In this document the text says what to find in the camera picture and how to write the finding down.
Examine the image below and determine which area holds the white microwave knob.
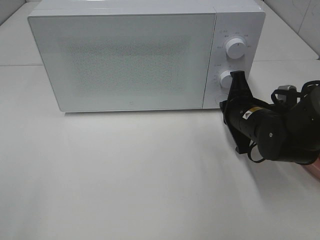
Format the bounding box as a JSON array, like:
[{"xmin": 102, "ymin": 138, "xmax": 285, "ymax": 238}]
[
  {"xmin": 225, "ymin": 36, "xmax": 247, "ymax": 59},
  {"xmin": 219, "ymin": 70, "xmax": 233, "ymax": 89}
]

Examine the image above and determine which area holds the white microwave door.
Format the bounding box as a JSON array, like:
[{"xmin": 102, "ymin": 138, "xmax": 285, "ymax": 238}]
[{"xmin": 28, "ymin": 13, "xmax": 215, "ymax": 112}]

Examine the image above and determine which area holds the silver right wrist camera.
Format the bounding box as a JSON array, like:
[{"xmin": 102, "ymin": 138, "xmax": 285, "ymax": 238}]
[{"xmin": 277, "ymin": 85, "xmax": 297, "ymax": 91}]

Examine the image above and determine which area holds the upper white microwave knob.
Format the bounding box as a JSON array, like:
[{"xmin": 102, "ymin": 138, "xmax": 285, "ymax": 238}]
[{"xmin": 225, "ymin": 36, "xmax": 247, "ymax": 59}]

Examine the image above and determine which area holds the round white door release button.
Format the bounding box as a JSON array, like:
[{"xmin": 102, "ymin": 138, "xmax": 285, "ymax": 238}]
[{"xmin": 214, "ymin": 93, "xmax": 228, "ymax": 108}]

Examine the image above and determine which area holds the pink round plate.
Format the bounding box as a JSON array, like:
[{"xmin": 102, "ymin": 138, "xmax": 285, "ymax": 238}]
[{"xmin": 303, "ymin": 157, "xmax": 320, "ymax": 180}]

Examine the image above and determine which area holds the white microwave oven body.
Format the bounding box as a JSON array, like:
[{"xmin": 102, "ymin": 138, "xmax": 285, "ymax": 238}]
[{"xmin": 27, "ymin": 0, "xmax": 266, "ymax": 110}]

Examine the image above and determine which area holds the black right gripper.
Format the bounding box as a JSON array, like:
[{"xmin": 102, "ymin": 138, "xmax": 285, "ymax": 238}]
[{"xmin": 219, "ymin": 70, "xmax": 275, "ymax": 155}]

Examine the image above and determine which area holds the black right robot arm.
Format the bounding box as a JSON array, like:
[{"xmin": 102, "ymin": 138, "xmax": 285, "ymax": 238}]
[{"xmin": 219, "ymin": 70, "xmax": 320, "ymax": 165}]

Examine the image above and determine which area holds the lower white microwave knob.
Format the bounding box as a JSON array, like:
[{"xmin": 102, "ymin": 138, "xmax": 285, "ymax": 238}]
[{"xmin": 219, "ymin": 70, "xmax": 233, "ymax": 89}]

